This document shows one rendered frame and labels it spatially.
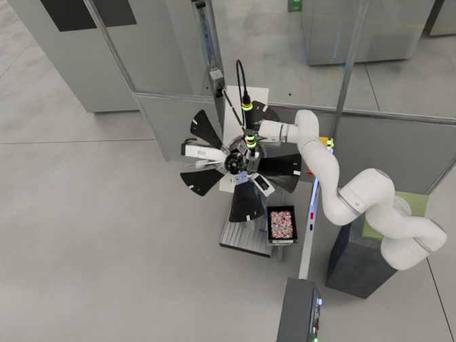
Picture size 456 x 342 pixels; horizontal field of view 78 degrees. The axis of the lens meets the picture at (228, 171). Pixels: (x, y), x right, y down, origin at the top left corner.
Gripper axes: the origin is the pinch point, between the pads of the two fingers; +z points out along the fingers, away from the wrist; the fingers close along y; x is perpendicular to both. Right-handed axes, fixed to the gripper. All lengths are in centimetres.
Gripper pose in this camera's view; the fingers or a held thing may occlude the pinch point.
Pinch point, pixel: (250, 128)
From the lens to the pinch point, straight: 137.3
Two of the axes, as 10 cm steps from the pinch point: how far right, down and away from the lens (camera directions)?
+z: -9.5, -1.6, 2.7
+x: -1.3, -5.8, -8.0
